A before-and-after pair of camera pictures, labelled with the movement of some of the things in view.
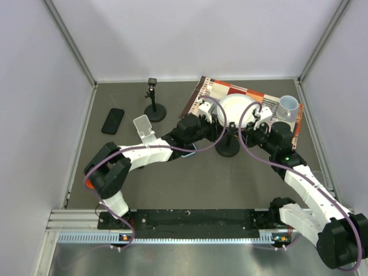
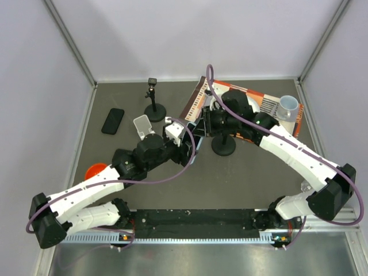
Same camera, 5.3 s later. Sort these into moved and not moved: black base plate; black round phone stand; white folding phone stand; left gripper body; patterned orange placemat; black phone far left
Moved: left gripper body; black round phone stand
Not moved: patterned orange placemat; black base plate; white folding phone stand; black phone far left
